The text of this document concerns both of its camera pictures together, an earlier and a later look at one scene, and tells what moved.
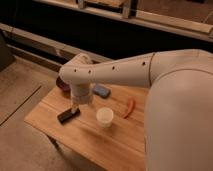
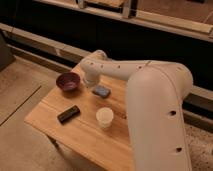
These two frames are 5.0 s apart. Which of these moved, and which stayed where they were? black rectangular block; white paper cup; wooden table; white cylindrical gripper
Moved: white cylindrical gripper
Stayed: wooden table; white paper cup; black rectangular block
